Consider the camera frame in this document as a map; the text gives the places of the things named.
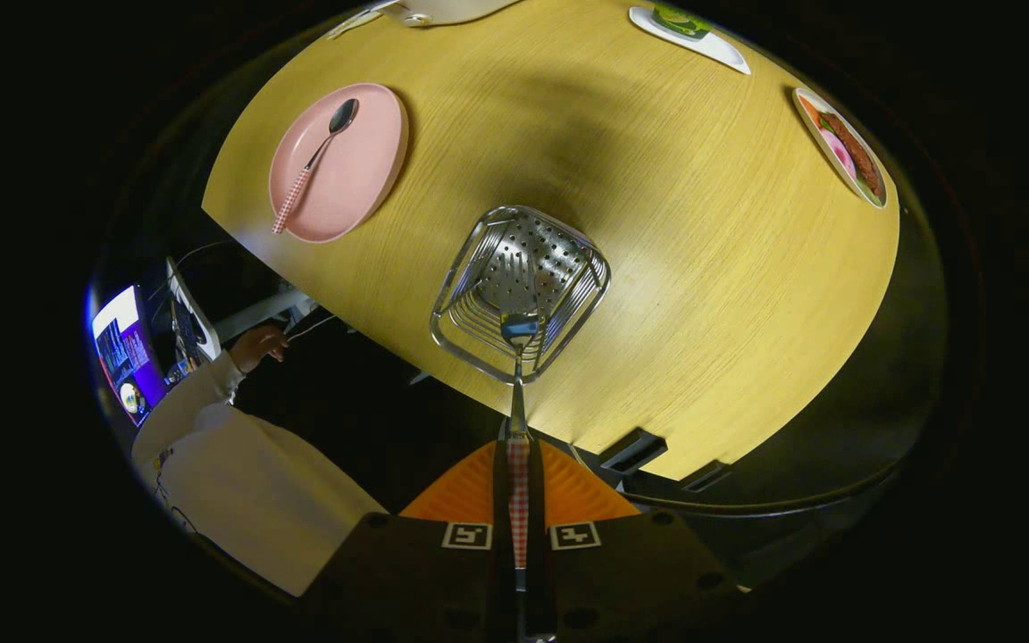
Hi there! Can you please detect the green label drink bottle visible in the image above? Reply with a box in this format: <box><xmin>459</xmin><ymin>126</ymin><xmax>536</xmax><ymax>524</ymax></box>
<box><xmin>651</xmin><ymin>3</ymin><xmax>714</xmax><ymax>41</ymax></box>

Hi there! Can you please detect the spoon with red checked handle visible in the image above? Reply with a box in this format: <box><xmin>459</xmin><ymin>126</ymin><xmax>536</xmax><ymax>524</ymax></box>
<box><xmin>272</xmin><ymin>97</ymin><xmax>360</xmax><ymax>236</ymax></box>

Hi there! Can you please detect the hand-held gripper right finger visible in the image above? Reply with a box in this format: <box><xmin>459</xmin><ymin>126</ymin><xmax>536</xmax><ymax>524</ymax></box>
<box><xmin>528</xmin><ymin>438</ymin><xmax>743</xmax><ymax>630</ymax></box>

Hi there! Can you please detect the white square coaster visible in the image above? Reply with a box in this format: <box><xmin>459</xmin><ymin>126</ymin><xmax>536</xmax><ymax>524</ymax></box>
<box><xmin>629</xmin><ymin>4</ymin><xmax>752</xmax><ymax>76</ymax></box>

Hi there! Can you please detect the white edged laptop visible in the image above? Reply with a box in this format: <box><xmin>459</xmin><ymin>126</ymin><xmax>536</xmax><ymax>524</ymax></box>
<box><xmin>164</xmin><ymin>256</ymin><xmax>222</xmax><ymax>363</ymax></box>

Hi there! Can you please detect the lit computer monitor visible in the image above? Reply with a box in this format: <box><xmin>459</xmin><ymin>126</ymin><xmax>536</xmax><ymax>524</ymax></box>
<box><xmin>90</xmin><ymin>284</ymin><xmax>167</xmax><ymax>428</ymax></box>

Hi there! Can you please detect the black table bracket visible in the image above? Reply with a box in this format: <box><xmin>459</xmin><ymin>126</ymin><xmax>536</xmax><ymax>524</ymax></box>
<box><xmin>682</xmin><ymin>460</ymin><xmax>734</xmax><ymax>492</ymax></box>
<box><xmin>599</xmin><ymin>427</ymin><xmax>669</xmax><ymax>474</ymax></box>

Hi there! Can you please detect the white plate with food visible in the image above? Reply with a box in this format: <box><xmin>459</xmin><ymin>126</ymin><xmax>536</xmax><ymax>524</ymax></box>
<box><xmin>791</xmin><ymin>87</ymin><xmax>889</xmax><ymax>210</ymax></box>

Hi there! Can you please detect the metal wire basket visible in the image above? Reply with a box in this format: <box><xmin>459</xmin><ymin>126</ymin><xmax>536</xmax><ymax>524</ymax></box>
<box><xmin>429</xmin><ymin>205</ymin><xmax>612</xmax><ymax>385</ymax></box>

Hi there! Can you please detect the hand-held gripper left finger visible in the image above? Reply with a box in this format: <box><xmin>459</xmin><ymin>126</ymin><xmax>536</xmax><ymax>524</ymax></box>
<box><xmin>296</xmin><ymin>438</ymin><xmax>515</xmax><ymax>630</ymax></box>

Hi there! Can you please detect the pink round plate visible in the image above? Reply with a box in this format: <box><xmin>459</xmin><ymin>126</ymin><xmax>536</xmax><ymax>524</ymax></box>
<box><xmin>268</xmin><ymin>82</ymin><xmax>410</xmax><ymax>244</ymax></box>

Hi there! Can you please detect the fork with red checked handle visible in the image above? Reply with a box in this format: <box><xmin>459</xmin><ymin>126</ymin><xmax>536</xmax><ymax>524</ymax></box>
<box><xmin>497</xmin><ymin>252</ymin><xmax>542</xmax><ymax>592</ymax></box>

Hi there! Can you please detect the white toaster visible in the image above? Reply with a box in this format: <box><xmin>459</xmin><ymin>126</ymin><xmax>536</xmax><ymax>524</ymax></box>
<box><xmin>379</xmin><ymin>0</ymin><xmax>524</xmax><ymax>28</ymax></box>

